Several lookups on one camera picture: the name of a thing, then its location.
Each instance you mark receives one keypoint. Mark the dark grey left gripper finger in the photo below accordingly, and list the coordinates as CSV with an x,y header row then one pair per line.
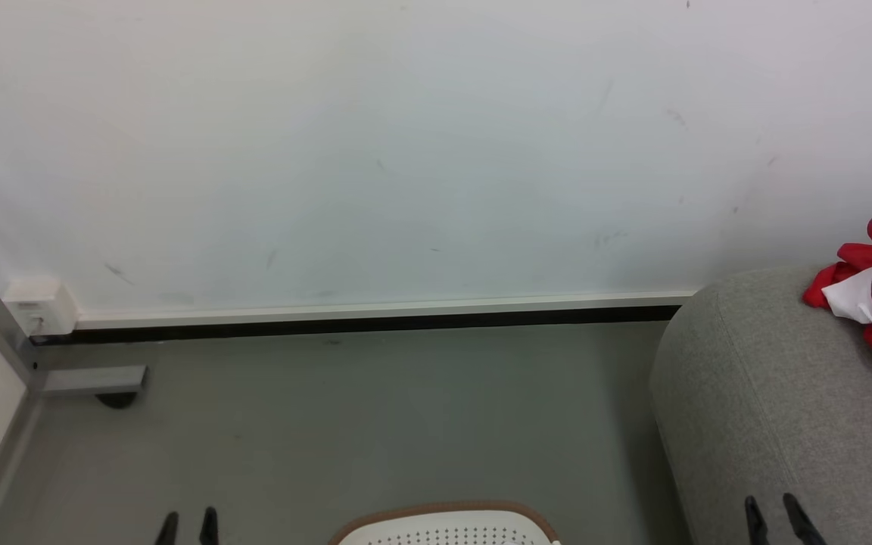
x,y
168,532
210,528

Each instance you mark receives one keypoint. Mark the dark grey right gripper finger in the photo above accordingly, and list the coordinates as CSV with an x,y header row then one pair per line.
x,y
757,526
803,526

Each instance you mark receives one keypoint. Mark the white perforated laundry basket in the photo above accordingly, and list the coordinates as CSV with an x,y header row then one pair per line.
x,y
443,530

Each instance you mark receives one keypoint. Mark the grey fabric sofa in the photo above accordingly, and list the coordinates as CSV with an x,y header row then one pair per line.
x,y
777,424

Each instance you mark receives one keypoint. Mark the black caster wheel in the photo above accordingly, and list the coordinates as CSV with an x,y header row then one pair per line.
x,y
116,400

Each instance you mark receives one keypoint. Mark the white and black baseboard strip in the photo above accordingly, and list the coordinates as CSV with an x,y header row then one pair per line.
x,y
375,318

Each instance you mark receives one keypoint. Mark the white plastic wall box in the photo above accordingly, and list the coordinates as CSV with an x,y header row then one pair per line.
x,y
41,304

